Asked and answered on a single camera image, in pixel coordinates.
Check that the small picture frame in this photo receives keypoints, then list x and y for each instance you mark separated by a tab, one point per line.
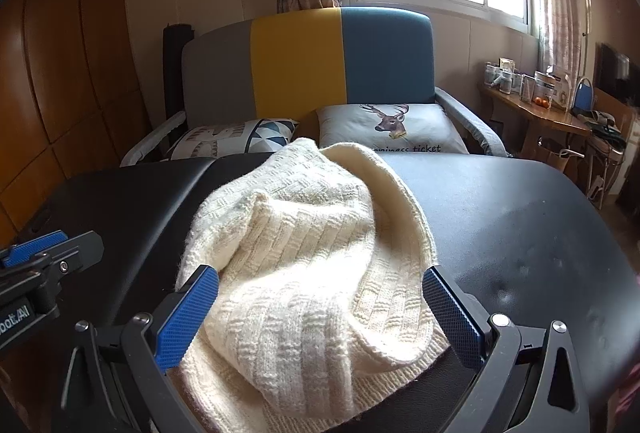
506	64

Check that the cluster of white bottles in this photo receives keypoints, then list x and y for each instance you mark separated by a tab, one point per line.
505	80

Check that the black television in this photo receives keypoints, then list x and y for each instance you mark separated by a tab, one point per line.
612	65

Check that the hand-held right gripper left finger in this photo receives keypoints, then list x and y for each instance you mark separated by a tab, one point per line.
186	313

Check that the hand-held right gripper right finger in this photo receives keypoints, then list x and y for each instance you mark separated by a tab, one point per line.
452	318

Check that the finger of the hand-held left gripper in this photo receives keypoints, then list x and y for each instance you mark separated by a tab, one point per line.
77	253
32	249

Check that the deer print pillow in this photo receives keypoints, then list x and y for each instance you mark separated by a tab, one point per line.
425	123

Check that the grey yellow blue sofa chair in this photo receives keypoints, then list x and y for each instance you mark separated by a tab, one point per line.
380	58

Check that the blue round chair back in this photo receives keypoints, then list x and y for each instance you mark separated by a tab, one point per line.
582	97

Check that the small oranges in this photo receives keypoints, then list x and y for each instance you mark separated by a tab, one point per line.
541	101

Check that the clear plastic jar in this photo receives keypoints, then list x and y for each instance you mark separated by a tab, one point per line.
544	85

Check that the pile of dark clothes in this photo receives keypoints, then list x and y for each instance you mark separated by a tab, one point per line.
600	123

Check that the white printed box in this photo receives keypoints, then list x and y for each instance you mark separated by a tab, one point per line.
562	85

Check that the white metal chair frame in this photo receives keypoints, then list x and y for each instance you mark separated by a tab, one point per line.
605	173

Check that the geometric print pillow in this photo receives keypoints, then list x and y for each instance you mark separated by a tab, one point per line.
225	135

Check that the cream knitted sweater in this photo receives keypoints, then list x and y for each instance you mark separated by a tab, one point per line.
300	273

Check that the wooden side table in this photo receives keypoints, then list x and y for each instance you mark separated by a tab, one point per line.
525	113

